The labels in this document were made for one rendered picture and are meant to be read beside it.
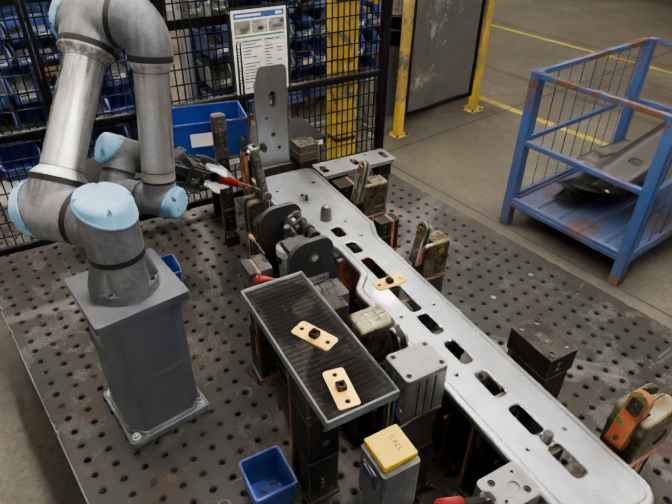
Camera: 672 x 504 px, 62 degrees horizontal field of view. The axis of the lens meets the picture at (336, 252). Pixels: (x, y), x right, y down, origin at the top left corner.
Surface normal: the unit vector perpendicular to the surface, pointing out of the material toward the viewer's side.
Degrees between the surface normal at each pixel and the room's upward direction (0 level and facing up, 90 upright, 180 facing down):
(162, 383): 90
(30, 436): 0
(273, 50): 90
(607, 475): 0
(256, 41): 90
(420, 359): 0
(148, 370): 90
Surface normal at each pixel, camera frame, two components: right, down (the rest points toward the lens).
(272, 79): 0.49, 0.51
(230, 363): 0.01, -0.81
